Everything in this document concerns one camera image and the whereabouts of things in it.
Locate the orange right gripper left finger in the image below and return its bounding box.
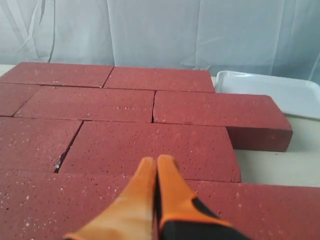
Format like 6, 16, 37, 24
63, 157, 157, 240

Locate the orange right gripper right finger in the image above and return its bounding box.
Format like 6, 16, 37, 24
157, 154, 233, 240

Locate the red brick back row left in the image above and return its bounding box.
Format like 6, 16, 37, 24
104, 67, 215, 93

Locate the red brick row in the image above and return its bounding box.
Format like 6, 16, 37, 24
0, 62, 114, 88
0, 117, 82, 173
104, 67, 215, 93

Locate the red brick middle row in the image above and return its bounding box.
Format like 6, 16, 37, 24
0, 117, 82, 173

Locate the red brick back row right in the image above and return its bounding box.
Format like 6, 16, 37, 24
0, 62, 114, 88

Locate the white plastic tray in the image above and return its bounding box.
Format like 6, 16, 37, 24
214, 70, 320, 120

